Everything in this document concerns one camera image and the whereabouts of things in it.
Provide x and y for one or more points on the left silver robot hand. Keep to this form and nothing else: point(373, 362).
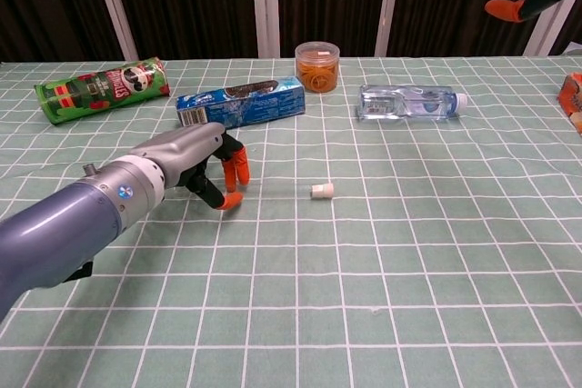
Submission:
point(186, 147)

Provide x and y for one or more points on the clear glass test tube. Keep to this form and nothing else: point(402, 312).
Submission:
point(291, 191)

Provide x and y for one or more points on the white tube cap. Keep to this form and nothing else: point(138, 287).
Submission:
point(324, 191)

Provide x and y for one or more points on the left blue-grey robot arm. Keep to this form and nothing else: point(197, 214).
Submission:
point(68, 224)

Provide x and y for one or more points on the blue Oreo cookie box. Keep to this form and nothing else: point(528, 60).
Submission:
point(254, 106)

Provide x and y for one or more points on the green Pringles can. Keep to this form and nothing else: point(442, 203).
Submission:
point(104, 90)

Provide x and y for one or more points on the orange carton box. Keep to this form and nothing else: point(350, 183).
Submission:
point(573, 97)

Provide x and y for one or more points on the clear plastic water bottle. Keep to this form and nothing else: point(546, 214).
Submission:
point(409, 104)

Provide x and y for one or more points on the clear jar of rubber bands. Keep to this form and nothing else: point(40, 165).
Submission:
point(318, 74)

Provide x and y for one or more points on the green checked tablecloth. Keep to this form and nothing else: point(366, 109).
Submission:
point(364, 270)

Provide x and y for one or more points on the white metal frame post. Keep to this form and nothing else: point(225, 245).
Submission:
point(113, 6)
point(545, 33)
point(388, 6)
point(266, 6)

